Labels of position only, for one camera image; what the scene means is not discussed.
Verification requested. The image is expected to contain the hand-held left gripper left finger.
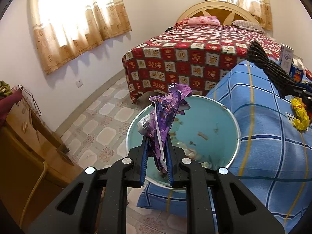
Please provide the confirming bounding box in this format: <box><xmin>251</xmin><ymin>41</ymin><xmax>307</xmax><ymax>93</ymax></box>
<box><xmin>28</xmin><ymin>134</ymin><xmax>150</xmax><ymax>234</ymax></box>

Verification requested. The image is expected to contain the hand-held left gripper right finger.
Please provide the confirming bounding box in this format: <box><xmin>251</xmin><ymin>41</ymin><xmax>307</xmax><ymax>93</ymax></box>
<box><xmin>166</xmin><ymin>134</ymin><xmax>285</xmax><ymax>234</ymax></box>

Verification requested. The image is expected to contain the black foam net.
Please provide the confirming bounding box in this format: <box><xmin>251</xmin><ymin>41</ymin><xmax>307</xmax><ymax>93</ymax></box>
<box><xmin>246</xmin><ymin>40</ymin><xmax>296</xmax><ymax>99</ymax></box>

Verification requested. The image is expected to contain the purple foil wrapper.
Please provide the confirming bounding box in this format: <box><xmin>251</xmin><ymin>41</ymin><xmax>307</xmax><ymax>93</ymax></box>
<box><xmin>138</xmin><ymin>83</ymin><xmax>193</xmax><ymax>176</ymax></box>

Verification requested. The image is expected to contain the teal round trash bin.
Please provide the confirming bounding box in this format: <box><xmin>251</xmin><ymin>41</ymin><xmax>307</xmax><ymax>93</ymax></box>
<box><xmin>126</xmin><ymin>95</ymin><xmax>241</xmax><ymax>191</ymax></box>

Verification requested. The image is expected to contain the blue carton with white cap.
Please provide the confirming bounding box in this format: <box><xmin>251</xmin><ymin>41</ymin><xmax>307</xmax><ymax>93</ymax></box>
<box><xmin>290</xmin><ymin>57</ymin><xmax>306</xmax><ymax>83</ymax></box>

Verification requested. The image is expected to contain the yellow plastic bag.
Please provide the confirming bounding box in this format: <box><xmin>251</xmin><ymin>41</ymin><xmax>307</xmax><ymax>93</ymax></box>
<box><xmin>291</xmin><ymin>97</ymin><xmax>310</xmax><ymax>131</ymax></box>

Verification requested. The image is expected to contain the white and blue carton box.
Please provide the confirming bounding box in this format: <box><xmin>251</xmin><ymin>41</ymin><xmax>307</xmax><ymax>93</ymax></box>
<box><xmin>278</xmin><ymin>43</ymin><xmax>294</xmax><ymax>75</ymax></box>

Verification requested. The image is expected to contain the blue checked tablecloth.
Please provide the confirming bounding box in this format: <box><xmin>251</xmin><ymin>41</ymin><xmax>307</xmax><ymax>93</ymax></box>
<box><xmin>136</xmin><ymin>58</ymin><xmax>312</xmax><ymax>230</ymax></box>

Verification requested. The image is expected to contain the striped pillow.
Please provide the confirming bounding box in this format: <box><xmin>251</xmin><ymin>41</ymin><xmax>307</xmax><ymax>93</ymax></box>
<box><xmin>231</xmin><ymin>20</ymin><xmax>265</xmax><ymax>34</ymax></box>

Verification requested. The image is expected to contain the beige floral curtain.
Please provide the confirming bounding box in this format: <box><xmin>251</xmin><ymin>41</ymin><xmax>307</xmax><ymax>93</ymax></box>
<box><xmin>29</xmin><ymin>0</ymin><xmax>133</xmax><ymax>75</ymax></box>
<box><xmin>197</xmin><ymin>0</ymin><xmax>273</xmax><ymax>31</ymax></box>

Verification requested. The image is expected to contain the red checked bedspread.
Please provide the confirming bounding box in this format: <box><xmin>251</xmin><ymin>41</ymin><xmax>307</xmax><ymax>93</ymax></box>
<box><xmin>122</xmin><ymin>24</ymin><xmax>312</xmax><ymax>104</ymax></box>

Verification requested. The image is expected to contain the cream wooden headboard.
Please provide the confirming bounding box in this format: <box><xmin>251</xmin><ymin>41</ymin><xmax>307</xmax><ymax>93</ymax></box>
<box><xmin>175</xmin><ymin>0</ymin><xmax>265</xmax><ymax>30</ymax></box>

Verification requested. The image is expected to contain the pink pillow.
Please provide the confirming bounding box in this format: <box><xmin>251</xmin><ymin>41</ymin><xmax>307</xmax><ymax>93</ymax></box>
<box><xmin>185</xmin><ymin>16</ymin><xmax>221</xmax><ymax>26</ymax></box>

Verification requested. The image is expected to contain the wooden cabinet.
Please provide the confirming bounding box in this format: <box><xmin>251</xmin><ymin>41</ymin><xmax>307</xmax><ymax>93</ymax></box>
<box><xmin>0</xmin><ymin>88</ymin><xmax>75</xmax><ymax>227</ymax></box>

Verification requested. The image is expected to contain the maroon cloth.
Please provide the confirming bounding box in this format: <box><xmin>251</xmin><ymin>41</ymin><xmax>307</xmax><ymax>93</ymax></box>
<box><xmin>0</xmin><ymin>90</ymin><xmax>23</xmax><ymax>127</ymax></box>

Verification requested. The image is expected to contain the green patterned item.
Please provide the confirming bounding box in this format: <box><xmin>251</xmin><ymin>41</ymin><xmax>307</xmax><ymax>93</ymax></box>
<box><xmin>0</xmin><ymin>80</ymin><xmax>12</xmax><ymax>97</ymax></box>

